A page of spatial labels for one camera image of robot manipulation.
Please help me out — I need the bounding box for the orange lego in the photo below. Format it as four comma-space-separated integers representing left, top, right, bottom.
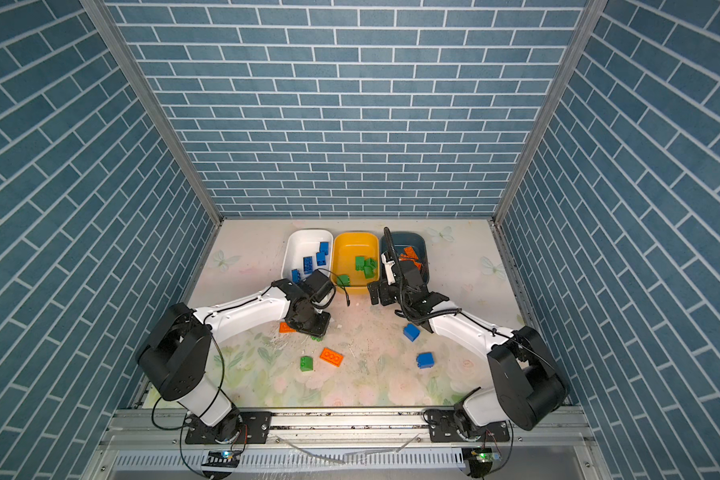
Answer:
319, 348, 344, 367
279, 322, 295, 333
400, 246, 419, 261

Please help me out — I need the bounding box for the tall blue lego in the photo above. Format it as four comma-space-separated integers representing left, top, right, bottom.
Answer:
303, 256, 314, 275

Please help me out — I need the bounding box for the orange lego bottom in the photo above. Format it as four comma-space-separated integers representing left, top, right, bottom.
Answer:
319, 348, 344, 367

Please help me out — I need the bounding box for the green lego bottom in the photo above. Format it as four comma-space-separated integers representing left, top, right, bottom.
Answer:
299, 356, 314, 372

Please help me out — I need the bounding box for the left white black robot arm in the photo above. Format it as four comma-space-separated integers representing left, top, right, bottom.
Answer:
135, 272, 337, 443

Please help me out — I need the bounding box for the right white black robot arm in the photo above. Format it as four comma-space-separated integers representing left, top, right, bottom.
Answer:
368, 254, 568, 440

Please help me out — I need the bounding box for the dark teal plastic container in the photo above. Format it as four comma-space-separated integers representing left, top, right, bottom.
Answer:
379, 228, 429, 288

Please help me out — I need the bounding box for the white plastic container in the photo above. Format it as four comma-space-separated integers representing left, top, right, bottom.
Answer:
282, 229, 334, 280

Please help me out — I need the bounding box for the yellow plastic container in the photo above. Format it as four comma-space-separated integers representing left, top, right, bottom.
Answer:
330, 232, 380, 294

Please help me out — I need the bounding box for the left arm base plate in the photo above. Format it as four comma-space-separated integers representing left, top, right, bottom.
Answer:
184, 410, 273, 445

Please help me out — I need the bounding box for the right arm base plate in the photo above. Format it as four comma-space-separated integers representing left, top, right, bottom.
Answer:
422, 408, 511, 443

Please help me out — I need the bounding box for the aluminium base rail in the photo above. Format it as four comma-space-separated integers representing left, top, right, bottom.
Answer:
84, 407, 609, 479

